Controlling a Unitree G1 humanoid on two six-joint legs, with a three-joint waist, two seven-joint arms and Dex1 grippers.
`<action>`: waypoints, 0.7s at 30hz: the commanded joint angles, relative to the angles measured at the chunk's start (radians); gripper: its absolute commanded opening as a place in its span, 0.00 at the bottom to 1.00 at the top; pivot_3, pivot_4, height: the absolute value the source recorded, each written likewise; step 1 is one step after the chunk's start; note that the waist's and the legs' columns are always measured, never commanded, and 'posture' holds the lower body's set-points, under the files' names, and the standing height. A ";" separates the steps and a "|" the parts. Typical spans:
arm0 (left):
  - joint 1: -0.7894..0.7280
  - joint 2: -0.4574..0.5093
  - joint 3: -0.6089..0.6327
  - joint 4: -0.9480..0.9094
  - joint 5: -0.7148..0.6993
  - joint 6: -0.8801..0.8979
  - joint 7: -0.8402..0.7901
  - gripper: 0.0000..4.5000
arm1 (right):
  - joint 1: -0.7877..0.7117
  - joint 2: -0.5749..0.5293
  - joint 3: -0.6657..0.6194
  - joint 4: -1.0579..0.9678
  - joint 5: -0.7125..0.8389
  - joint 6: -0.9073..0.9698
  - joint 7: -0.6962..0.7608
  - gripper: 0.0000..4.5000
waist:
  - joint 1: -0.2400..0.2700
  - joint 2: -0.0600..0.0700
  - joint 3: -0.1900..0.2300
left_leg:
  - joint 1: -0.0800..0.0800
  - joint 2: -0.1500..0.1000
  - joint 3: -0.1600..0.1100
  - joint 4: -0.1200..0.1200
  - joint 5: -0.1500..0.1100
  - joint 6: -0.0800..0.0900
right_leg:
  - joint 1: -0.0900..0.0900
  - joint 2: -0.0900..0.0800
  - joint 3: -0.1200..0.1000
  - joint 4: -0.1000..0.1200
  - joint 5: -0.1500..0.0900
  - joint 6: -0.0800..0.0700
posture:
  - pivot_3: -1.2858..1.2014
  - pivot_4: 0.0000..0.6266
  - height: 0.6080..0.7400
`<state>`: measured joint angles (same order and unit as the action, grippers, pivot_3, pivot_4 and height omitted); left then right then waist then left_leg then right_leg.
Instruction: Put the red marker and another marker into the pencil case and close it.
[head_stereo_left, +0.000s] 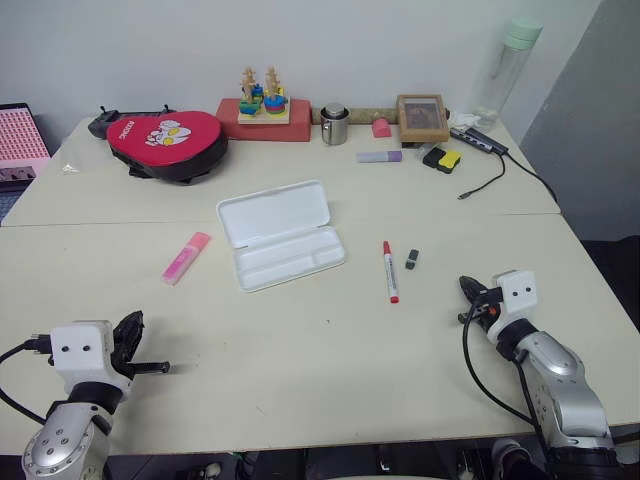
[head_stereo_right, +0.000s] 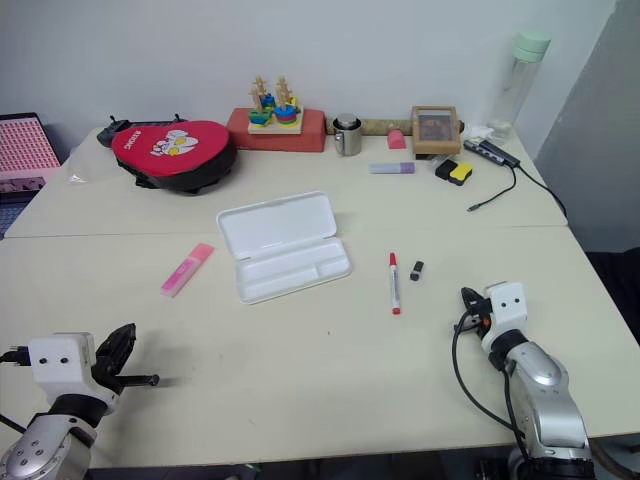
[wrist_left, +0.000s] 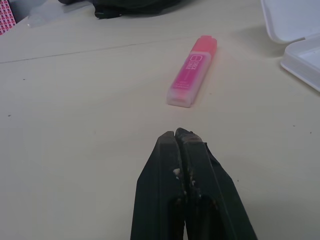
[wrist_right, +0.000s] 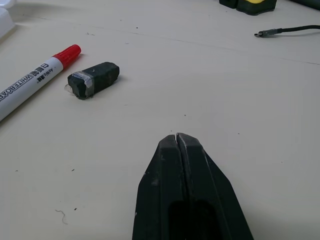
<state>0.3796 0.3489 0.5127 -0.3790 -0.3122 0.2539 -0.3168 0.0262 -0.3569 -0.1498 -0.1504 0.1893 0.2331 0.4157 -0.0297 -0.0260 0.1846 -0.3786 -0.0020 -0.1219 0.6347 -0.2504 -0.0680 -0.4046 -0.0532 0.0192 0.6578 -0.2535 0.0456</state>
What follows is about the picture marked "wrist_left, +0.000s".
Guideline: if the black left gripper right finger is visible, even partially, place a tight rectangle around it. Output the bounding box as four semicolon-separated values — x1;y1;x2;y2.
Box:
174;127;258;240

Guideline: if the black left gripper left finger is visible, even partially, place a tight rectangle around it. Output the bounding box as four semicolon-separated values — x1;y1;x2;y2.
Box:
129;130;188;240

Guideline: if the pink highlighter pen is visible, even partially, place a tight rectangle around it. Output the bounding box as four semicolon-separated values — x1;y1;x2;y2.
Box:
166;35;218;108

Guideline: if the white plastic pencil case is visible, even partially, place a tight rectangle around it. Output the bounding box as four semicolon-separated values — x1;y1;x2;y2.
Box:
259;0;320;93

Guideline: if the black bag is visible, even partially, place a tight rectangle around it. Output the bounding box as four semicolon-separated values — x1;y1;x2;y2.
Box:
57;0;161;20

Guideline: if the clear plastic wrapper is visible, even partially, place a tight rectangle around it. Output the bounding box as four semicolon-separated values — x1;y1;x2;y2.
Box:
24;4;76;29

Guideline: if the red patterned box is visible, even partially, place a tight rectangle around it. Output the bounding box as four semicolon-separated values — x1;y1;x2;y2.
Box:
0;0;18;36

